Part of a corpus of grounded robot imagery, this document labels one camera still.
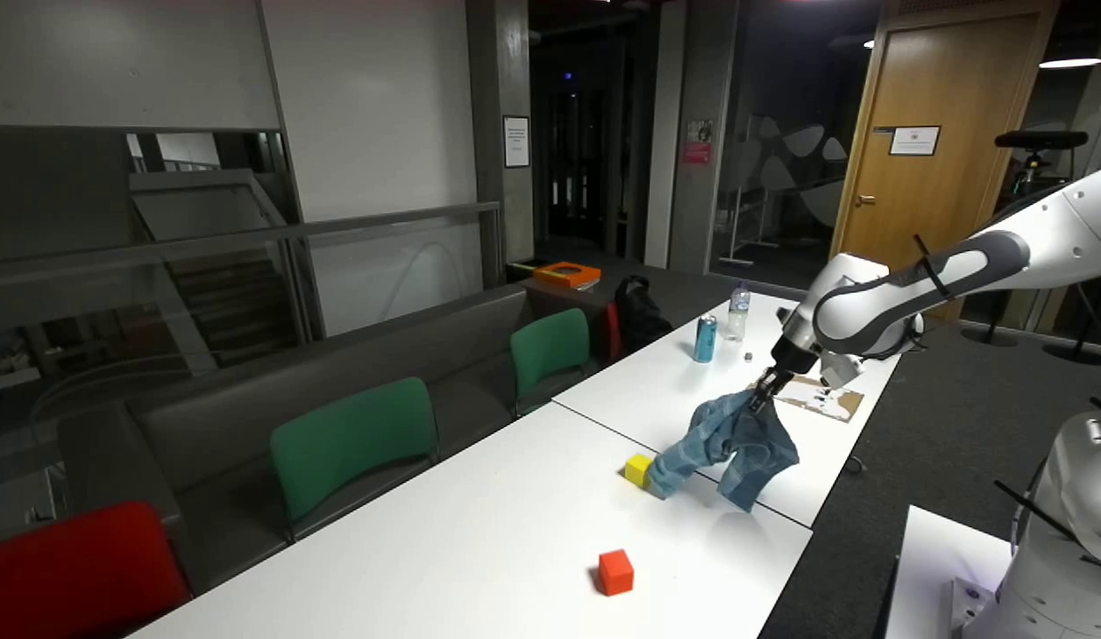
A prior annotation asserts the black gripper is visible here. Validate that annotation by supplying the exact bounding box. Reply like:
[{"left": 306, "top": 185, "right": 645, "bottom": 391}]
[{"left": 754, "top": 336, "right": 813, "bottom": 405}]

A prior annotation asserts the black backpack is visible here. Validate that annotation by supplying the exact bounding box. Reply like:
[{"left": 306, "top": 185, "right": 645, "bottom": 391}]
[{"left": 599, "top": 275, "right": 674, "bottom": 360}]

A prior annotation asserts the black camera on stand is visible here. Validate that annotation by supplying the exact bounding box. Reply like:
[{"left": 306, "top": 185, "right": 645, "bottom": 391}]
[{"left": 995, "top": 128, "right": 1089, "bottom": 199}]

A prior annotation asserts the clear water bottle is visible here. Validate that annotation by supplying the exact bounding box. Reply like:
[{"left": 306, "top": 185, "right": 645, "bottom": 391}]
[{"left": 719, "top": 286, "right": 757, "bottom": 365}]

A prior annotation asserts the white wall notice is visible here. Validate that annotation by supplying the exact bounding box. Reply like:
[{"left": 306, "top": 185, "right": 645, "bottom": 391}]
[{"left": 500, "top": 113, "right": 531, "bottom": 171}]

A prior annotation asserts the orange cube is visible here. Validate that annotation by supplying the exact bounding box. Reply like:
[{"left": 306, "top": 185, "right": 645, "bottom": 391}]
[{"left": 594, "top": 546, "right": 638, "bottom": 602}]

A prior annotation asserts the yellow cube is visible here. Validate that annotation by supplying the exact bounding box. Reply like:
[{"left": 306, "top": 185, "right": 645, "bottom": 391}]
[{"left": 618, "top": 451, "right": 655, "bottom": 489}]

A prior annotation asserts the green chair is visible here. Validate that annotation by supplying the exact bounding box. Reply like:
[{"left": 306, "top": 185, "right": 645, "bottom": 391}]
[
  {"left": 506, "top": 306, "right": 596, "bottom": 412},
  {"left": 267, "top": 372, "right": 439, "bottom": 528}
]

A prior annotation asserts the grey couch bench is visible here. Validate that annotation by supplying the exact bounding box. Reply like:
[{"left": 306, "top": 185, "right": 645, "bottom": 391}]
[{"left": 55, "top": 276, "right": 615, "bottom": 580}]

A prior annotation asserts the white door sign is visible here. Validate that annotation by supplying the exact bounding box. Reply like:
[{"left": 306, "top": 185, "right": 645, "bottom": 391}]
[{"left": 886, "top": 125, "right": 943, "bottom": 159}]

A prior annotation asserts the grey metal railing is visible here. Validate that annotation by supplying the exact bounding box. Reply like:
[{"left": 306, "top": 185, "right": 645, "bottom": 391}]
[{"left": 0, "top": 199, "right": 505, "bottom": 287}]

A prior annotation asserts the wooden door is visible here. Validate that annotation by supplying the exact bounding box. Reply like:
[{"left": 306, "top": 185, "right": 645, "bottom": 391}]
[{"left": 828, "top": 0, "right": 1057, "bottom": 328}]

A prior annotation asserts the red chair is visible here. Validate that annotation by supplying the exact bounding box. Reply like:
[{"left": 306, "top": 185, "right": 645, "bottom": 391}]
[{"left": 0, "top": 496, "right": 193, "bottom": 639}]

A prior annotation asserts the orange box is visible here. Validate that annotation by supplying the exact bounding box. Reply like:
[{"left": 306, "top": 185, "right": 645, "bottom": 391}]
[{"left": 528, "top": 258, "right": 604, "bottom": 295}]

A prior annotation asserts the blue checked cloth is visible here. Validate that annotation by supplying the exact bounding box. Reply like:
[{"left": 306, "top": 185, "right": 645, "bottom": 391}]
[{"left": 645, "top": 389, "right": 802, "bottom": 516}]

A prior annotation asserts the paper notebook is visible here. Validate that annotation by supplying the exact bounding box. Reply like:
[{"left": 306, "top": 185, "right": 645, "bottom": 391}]
[{"left": 777, "top": 380, "right": 866, "bottom": 426}]

